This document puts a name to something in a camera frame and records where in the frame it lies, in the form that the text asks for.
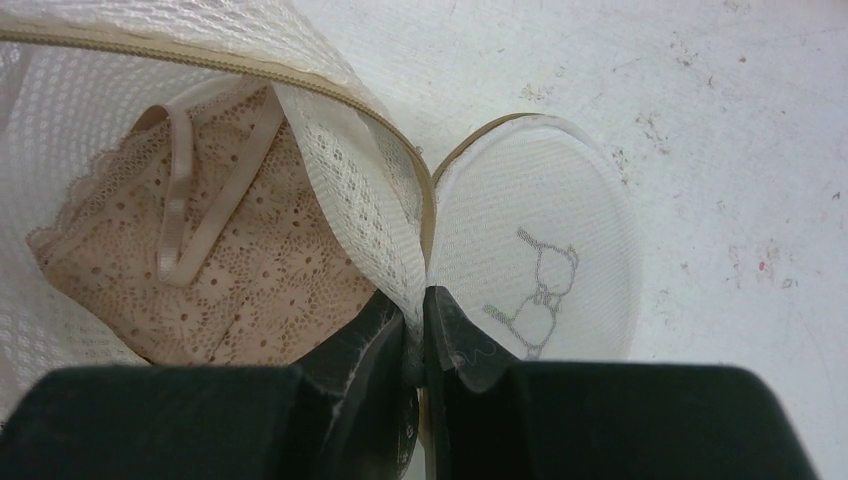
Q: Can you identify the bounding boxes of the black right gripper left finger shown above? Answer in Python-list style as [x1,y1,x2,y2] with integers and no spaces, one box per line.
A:
[1,293,406,479]

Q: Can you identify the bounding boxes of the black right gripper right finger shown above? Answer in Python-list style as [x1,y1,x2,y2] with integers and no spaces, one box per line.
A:
[424,286,816,479]

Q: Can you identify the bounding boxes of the white round mesh laundry bag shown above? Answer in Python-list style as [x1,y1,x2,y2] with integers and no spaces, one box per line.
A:
[0,0,644,480]

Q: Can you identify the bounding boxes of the beige lace bra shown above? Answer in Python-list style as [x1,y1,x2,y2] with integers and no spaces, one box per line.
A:
[28,77,375,365]

